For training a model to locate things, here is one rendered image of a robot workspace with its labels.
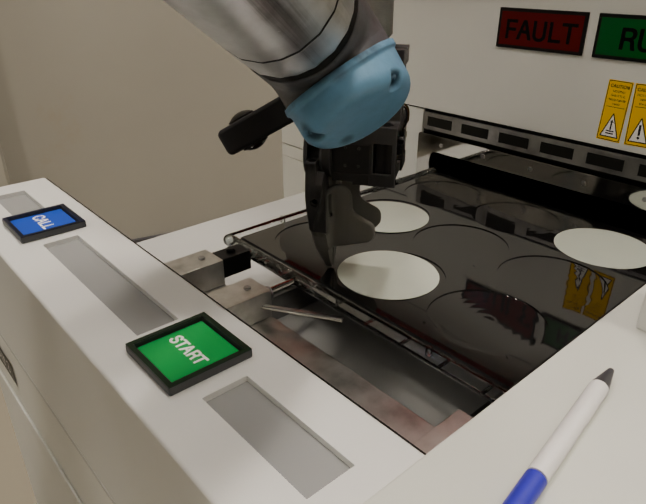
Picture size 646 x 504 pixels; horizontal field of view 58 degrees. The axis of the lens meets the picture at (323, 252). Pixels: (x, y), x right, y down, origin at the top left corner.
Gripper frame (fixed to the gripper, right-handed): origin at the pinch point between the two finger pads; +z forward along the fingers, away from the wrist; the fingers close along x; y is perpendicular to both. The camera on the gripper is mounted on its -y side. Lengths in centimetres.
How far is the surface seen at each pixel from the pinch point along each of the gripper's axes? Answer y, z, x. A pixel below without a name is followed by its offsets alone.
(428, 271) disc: 10.5, 1.6, 1.4
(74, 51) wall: -133, 4, 149
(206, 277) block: -10.8, 2.0, -4.3
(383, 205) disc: 3.5, 1.6, 17.8
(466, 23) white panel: 11.1, -18.5, 36.6
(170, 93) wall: -107, 22, 171
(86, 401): -10.5, 0.7, -24.5
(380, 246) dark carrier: 4.9, 1.6, 5.9
